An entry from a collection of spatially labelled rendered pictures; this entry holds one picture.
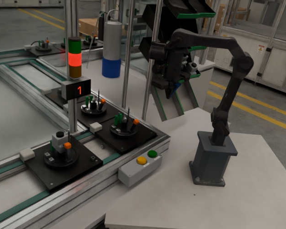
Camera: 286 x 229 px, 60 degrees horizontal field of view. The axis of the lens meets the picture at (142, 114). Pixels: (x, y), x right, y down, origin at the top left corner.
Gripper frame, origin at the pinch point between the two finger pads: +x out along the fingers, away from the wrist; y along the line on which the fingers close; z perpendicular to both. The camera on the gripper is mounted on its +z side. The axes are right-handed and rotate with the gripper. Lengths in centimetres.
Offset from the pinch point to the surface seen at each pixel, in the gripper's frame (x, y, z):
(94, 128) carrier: 26.6, 17.0, 27.2
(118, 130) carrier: 24.9, 10.5, 17.1
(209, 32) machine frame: 5, -158, 73
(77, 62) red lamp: -7.2, 24.6, 29.1
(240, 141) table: 40, -55, -19
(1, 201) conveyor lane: 34, 64, 18
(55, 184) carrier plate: 28, 48, 9
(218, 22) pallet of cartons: 89, -764, 373
